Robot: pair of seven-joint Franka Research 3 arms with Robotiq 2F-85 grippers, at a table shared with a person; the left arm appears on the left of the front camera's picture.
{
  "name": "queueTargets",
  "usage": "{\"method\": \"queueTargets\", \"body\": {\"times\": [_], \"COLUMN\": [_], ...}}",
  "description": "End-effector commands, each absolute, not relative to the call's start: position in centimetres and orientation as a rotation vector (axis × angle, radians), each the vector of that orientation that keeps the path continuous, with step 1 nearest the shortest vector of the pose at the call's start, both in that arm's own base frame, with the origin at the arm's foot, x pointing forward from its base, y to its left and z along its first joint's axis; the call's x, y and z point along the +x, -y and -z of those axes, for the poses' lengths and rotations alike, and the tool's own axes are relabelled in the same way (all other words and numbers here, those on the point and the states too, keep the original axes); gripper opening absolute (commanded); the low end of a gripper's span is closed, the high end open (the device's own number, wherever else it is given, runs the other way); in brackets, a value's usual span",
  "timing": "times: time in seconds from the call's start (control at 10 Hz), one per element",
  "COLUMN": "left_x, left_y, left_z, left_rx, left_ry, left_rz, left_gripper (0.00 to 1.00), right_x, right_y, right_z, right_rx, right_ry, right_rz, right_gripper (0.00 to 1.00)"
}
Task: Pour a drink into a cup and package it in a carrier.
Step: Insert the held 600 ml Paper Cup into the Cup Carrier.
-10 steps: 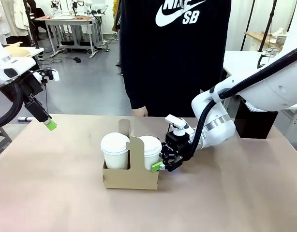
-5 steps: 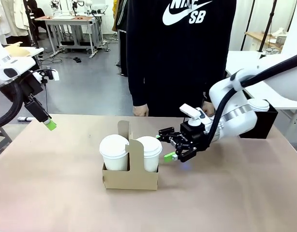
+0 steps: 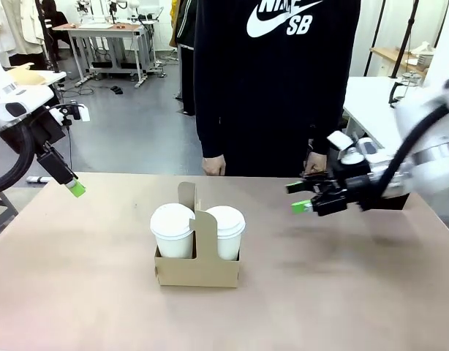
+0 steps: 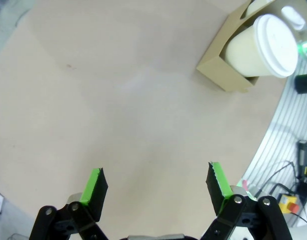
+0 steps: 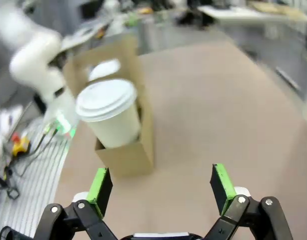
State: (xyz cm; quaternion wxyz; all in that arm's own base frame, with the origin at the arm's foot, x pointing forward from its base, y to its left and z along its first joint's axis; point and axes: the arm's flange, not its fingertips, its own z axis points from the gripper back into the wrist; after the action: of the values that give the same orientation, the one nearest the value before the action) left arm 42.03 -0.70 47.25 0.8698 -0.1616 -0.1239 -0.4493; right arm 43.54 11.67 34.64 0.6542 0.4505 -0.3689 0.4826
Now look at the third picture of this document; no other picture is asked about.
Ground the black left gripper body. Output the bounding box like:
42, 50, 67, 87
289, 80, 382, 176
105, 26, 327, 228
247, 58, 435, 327
0, 111, 67, 155

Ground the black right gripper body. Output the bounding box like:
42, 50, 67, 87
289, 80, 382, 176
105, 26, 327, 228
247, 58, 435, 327
330, 160, 374, 216

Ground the white lidded paper cup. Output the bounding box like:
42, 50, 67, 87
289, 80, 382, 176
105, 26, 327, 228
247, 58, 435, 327
205, 205, 246, 261
149, 203, 197, 260

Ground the brown cardboard cup carrier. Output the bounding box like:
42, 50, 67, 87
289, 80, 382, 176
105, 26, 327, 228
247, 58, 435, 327
154, 181, 241, 289

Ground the person's left hand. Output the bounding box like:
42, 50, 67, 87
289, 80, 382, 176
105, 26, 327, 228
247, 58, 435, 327
303, 151, 330, 175

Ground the person's right hand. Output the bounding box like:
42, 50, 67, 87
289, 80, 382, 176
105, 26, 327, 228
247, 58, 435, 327
202, 154, 227, 177

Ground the small table with cardboard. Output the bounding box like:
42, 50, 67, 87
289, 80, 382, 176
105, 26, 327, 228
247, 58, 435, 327
7, 62, 67, 97

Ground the white side table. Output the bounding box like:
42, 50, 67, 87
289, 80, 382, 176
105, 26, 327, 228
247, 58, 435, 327
342, 75, 430, 147

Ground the person in white coat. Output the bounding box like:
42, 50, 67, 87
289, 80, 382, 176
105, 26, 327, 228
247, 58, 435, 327
0, 0, 47, 71

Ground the person's black hoodie torso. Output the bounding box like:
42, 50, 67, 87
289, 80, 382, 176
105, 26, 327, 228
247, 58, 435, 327
193, 0, 362, 179

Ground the grey metal workbench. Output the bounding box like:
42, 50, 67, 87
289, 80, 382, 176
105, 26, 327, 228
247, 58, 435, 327
51, 20, 155, 89

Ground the glass french press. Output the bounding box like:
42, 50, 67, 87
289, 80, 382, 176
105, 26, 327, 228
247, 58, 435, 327
388, 72, 423, 107

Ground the wooden shelf board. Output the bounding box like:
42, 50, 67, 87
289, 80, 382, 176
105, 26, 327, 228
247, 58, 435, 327
369, 46, 430, 78

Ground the black tripod pole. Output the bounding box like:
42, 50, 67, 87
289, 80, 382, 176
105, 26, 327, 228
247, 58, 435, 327
390, 0, 420, 80

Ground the bystander in dark clothes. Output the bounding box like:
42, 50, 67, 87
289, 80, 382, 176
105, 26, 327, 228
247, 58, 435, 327
168, 0, 198, 117

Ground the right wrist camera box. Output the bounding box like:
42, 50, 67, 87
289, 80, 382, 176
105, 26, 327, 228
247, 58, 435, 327
326, 131, 385, 165

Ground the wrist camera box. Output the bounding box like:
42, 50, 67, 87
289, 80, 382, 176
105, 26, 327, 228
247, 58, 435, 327
48, 103, 91, 127
326, 131, 385, 165

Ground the black left arm cable bundle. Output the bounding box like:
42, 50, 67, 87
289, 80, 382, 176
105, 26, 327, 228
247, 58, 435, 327
0, 122, 38, 195

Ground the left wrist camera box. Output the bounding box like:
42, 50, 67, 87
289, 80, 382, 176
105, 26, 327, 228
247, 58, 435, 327
48, 103, 91, 127

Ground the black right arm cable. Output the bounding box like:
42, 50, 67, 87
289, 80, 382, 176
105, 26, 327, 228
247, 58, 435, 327
358, 103, 449, 212

